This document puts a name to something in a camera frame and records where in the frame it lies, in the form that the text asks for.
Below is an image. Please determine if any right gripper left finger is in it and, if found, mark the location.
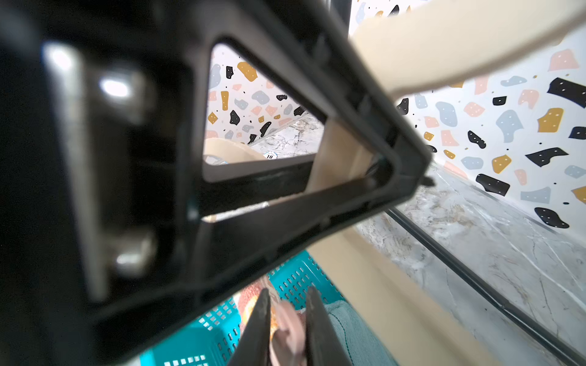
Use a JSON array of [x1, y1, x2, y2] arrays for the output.
[[227, 289, 271, 366]]

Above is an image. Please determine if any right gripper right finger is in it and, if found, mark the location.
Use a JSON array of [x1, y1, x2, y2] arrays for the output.
[[305, 287, 352, 366]]

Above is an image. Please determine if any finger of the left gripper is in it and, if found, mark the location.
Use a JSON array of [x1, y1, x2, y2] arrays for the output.
[[0, 0, 433, 366]]

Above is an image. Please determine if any light blue towel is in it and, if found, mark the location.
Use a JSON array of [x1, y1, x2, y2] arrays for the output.
[[325, 300, 398, 366]]

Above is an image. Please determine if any orange patterned towel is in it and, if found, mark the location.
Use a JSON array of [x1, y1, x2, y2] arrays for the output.
[[233, 275, 281, 340]]

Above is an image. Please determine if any teal plastic basket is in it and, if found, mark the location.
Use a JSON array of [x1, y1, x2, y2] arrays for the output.
[[140, 251, 344, 365]]

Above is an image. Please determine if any single blue poker chip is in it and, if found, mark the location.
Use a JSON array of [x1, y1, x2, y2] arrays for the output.
[[264, 152, 278, 160]]

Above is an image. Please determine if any black clothes rack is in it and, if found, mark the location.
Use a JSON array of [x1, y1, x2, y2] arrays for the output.
[[329, 0, 586, 366]]

